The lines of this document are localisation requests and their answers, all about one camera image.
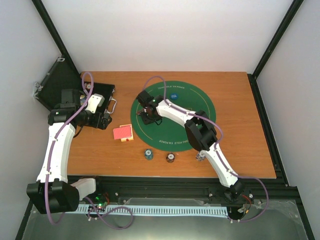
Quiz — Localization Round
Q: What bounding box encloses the blue small blind button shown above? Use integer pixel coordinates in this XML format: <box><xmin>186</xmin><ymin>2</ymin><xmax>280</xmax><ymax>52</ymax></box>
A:
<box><xmin>169</xmin><ymin>92</ymin><xmax>179</xmax><ymax>101</ymax></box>

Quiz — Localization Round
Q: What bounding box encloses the blue 50 chip stack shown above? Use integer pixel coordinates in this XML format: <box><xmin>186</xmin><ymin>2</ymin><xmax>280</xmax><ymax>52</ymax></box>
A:
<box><xmin>144</xmin><ymin>148</ymin><xmax>154</xmax><ymax>161</ymax></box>

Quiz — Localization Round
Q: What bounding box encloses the brown 100 chip stack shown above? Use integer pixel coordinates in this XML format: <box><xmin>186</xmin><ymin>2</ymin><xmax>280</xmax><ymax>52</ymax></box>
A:
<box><xmin>166</xmin><ymin>152</ymin><xmax>175</xmax><ymax>163</ymax></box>

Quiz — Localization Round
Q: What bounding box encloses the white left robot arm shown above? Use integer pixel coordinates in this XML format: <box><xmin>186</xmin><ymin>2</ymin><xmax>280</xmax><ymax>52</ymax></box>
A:
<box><xmin>26</xmin><ymin>89</ymin><xmax>112</xmax><ymax>214</ymax></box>

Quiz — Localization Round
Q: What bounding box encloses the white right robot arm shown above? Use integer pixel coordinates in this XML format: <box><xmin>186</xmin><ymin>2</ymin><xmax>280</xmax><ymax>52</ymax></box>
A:
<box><xmin>136</xmin><ymin>90</ymin><xmax>245</xmax><ymax>202</ymax></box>

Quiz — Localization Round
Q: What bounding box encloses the red playing card deck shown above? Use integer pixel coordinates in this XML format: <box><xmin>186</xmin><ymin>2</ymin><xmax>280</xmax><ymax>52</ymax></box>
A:
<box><xmin>112</xmin><ymin>124</ymin><xmax>134</xmax><ymax>142</ymax></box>

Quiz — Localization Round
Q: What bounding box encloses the round green poker mat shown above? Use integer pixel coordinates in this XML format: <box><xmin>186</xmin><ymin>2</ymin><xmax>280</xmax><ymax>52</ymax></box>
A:
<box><xmin>130</xmin><ymin>81</ymin><xmax>217</xmax><ymax>152</ymax></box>

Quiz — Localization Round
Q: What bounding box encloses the black poker chip case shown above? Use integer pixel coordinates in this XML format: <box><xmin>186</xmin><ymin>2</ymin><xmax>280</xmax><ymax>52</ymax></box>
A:
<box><xmin>34</xmin><ymin>56</ymin><xmax>115</xmax><ymax>127</ymax></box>

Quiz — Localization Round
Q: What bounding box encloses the purple white chip stack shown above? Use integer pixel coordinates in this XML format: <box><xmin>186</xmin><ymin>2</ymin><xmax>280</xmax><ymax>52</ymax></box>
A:
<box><xmin>196</xmin><ymin>151</ymin><xmax>206</xmax><ymax>162</ymax></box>

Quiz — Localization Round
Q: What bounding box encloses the silver case handle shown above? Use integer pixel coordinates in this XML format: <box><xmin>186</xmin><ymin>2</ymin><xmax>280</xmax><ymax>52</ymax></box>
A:
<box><xmin>107</xmin><ymin>97</ymin><xmax>117</xmax><ymax>114</ymax></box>

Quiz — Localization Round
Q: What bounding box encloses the black aluminium frame rail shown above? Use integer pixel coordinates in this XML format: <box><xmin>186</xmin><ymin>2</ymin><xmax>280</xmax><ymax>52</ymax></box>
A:
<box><xmin>89</xmin><ymin>176</ymin><xmax>302</xmax><ymax>206</ymax></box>

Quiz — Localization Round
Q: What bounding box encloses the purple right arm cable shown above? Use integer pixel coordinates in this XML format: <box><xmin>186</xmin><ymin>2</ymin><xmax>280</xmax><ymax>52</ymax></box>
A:
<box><xmin>142</xmin><ymin>75</ymin><xmax>270</xmax><ymax>224</ymax></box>

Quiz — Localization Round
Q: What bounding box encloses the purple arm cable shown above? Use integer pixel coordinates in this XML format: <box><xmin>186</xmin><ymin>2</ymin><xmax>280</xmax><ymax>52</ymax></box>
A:
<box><xmin>44</xmin><ymin>71</ymin><xmax>135</xmax><ymax>230</ymax></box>
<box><xmin>142</xmin><ymin>75</ymin><xmax>270</xmax><ymax>224</ymax></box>

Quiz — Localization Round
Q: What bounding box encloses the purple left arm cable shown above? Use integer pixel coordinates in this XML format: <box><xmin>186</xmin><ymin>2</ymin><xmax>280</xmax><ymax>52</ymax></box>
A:
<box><xmin>44</xmin><ymin>71</ymin><xmax>135</xmax><ymax>230</ymax></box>

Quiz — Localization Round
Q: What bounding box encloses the light blue cable duct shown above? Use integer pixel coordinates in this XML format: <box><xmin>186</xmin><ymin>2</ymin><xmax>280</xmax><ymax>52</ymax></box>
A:
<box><xmin>71</xmin><ymin>204</ymin><xmax>228</xmax><ymax>218</ymax></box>

